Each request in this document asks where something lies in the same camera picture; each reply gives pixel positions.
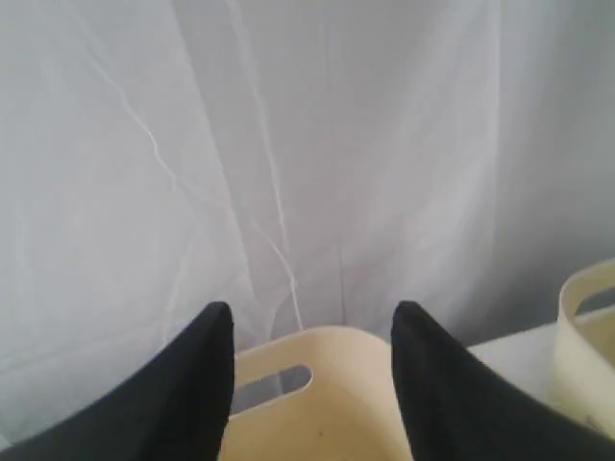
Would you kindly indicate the cream bin with circle mark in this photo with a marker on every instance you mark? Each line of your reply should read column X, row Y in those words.
column 347, row 411

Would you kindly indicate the cream bin with triangle mark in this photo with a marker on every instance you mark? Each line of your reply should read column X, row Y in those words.
column 583, row 353

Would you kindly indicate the white backdrop curtain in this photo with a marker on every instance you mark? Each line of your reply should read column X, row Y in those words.
column 308, row 162

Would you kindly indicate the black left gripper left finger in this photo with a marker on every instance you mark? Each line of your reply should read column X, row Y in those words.
column 176, row 407

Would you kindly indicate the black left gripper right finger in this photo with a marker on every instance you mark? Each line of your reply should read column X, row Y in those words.
column 454, row 407

